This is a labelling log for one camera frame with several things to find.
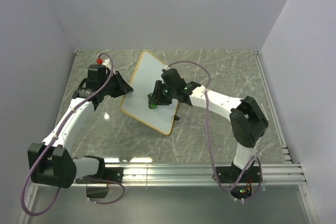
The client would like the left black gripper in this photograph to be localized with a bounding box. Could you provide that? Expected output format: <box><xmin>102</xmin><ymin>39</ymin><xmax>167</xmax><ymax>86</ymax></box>
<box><xmin>100</xmin><ymin>71</ymin><xmax>133</xmax><ymax>98</ymax></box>

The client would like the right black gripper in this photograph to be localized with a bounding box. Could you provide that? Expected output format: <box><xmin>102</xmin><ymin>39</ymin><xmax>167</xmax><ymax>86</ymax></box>
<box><xmin>148</xmin><ymin>81</ymin><xmax>176</xmax><ymax>107</ymax></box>

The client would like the green whiteboard eraser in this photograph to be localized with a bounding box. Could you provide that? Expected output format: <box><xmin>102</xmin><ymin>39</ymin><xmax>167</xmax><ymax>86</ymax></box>
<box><xmin>148</xmin><ymin>93</ymin><xmax>157</xmax><ymax>109</ymax></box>

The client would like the yellow framed whiteboard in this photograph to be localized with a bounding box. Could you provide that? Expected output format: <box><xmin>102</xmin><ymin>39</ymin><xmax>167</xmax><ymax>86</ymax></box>
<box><xmin>120</xmin><ymin>51</ymin><xmax>178</xmax><ymax>135</ymax></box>

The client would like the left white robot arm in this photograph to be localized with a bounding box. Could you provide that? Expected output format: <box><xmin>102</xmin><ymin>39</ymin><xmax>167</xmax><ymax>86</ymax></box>
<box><xmin>28</xmin><ymin>64</ymin><xmax>133</xmax><ymax>188</ymax></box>

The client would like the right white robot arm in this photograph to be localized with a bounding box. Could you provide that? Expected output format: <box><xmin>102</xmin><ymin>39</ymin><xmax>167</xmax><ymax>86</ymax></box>
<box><xmin>148</xmin><ymin>68</ymin><xmax>269</xmax><ymax>182</ymax></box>

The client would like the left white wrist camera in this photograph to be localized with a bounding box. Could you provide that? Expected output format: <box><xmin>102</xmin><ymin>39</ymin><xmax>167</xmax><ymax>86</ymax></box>
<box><xmin>96</xmin><ymin>58</ymin><xmax>115</xmax><ymax>73</ymax></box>

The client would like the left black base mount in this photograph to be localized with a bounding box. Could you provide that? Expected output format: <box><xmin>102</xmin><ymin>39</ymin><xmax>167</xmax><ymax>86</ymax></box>
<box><xmin>100</xmin><ymin>167</ymin><xmax>123</xmax><ymax>183</ymax></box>

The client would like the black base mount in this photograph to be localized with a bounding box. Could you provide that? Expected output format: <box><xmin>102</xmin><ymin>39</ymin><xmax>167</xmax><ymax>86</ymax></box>
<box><xmin>100</xmin><ymin>167</ymin><xmax>123</xmax><ymax>183</ymax></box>
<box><xmin>216</xmin><ymin>164</ymin><xmax>261</xmax><ymax>184</ymax></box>

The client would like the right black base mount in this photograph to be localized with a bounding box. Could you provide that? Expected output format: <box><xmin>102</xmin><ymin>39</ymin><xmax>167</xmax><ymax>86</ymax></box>
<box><xmin>216</xmin><ymin>164</ymin><xmax>261</xmax><ymax>184</ymax></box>

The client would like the aluminium right side rail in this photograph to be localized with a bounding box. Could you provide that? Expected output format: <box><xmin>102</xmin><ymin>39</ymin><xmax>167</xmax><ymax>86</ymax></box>
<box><xmin>253</xmin><ymin>50</ymin><xmax>293</xmax><ymax>164</ymax></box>

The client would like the aluminium rail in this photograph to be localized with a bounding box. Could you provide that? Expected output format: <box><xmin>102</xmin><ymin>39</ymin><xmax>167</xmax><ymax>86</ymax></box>
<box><xmin>253</xmin><ymin>50</ymin><xmax>293</xmax><ymax>164</ymax></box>
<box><xmin>106</xmin><ymin>163</ymin><xmax>306</xmax><ymax>187</ymax></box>

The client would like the aluminium front rail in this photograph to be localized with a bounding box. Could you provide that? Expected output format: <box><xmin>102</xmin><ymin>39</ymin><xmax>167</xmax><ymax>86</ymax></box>
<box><xmin>106</xmin><ymin>163</ymin><xmax>306</xmax><ymax>187</ymax></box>

